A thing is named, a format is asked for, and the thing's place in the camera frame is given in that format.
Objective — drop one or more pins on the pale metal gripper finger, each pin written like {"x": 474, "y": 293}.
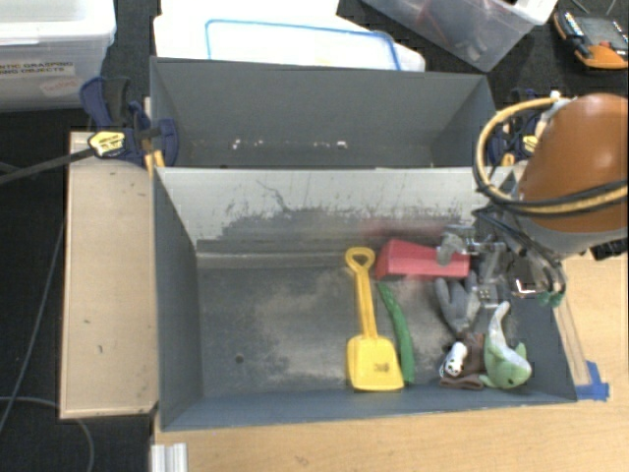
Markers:
{"x": 484, "y": 295}
{"x": 449, "y": 249}

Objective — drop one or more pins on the grey metal bin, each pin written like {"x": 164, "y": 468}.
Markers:
{"x": 275, "y": 322}

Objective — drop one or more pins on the black cylinder on white bracket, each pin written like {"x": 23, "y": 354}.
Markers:
{"x": 609, "y": 250}

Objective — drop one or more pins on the green toy bean pod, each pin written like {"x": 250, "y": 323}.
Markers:
{"x": 402, "y": 332}

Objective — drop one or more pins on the brown and white toy dog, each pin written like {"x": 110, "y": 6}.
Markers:
{"x": 464, "y": 362}

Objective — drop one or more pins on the pale wood board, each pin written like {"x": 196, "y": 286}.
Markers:
{"x": 108, "y": 288}

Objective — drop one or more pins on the green and white toy dolphin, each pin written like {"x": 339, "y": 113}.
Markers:
{"x": 503, "y": 362}

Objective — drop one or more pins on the red flat block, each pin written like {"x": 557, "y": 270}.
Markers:
{"x": 413, "y": 263}

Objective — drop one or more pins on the yellow toy shovel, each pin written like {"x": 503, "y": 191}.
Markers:
{"x": 371, "y": 362}

